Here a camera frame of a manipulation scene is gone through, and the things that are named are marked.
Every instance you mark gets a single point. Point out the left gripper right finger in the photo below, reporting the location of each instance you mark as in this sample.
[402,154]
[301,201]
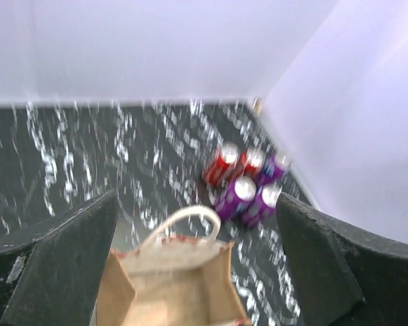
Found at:
[343,275]

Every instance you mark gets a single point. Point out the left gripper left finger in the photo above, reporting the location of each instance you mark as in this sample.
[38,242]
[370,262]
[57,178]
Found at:
[50,272]

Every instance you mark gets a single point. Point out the purple Fanta can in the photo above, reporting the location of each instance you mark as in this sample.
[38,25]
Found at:
[274,169]
[263,206]
[236,198]

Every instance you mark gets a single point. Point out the burlap canvas tote bag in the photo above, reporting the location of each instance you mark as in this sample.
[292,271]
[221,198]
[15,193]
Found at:
[172,280]

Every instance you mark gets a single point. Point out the red Coca-Cola can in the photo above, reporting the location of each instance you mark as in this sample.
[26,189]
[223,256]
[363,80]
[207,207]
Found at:
[223,161]
[249,164]

